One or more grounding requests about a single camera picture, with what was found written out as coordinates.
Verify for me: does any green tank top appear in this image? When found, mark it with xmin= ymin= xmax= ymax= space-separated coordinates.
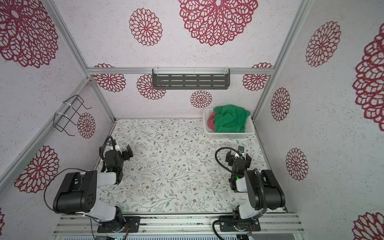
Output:
xmin=214 ymin=105 xmax=251 ymax=133

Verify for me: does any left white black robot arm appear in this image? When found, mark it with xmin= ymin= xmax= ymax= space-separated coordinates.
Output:
xmin=53 ymin=145 xmax=134 ymax=233

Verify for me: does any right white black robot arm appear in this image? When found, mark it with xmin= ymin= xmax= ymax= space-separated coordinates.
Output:
xmin=226 ymin=151 xmax=286 ymax=222

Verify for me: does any pink tank top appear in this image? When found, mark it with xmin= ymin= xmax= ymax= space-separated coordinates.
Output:
xmin=207 ymin=111 xmax=216 ymax=132

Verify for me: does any white plastic basket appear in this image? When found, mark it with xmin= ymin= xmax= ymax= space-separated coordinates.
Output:
xmin=203 ymin=108 xmax=255 ymax=139

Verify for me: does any floral table mat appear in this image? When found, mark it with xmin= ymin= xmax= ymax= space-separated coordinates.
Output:
xmin=97 ymin=119 xmax=268 ymax=214

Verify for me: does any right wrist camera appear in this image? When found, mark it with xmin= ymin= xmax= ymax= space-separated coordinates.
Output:
xmin=236 ymin=146 xmax=245 ymax=158

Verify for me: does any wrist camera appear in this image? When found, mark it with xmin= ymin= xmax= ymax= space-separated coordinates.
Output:
xmin=108 ymin=140 xmax=123 ymax=152
xmin=236 ymin=146 xmax=245 ymax=158

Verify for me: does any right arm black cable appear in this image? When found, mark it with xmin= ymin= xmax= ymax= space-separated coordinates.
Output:
xmin=211 ymin=146 xmax=268 ymax=240

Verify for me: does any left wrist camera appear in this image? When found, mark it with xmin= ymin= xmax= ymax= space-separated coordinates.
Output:
xmin=108 ymin=140 xmax=123 ymax=152

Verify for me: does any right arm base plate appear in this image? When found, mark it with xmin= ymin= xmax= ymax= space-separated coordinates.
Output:
xmin=219 ymin=216 xmax=261 ymax=232

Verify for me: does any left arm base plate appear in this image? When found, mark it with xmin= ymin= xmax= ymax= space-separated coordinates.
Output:
xmin=97 ymin=217 xmax=141 ymax=234

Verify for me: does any black wire wall rack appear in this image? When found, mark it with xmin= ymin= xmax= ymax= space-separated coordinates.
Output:
xmin=53 ymin=95 xmax=92 ymax=137

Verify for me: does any aluminium mounting rail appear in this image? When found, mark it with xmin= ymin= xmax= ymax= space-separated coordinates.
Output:
xmin=53 ymin=213 xmax=305 ymax=237

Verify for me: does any grey slotted wall shelf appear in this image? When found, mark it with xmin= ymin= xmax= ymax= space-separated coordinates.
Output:
xmin=152 ymin=69 xmax=231 ymax=90

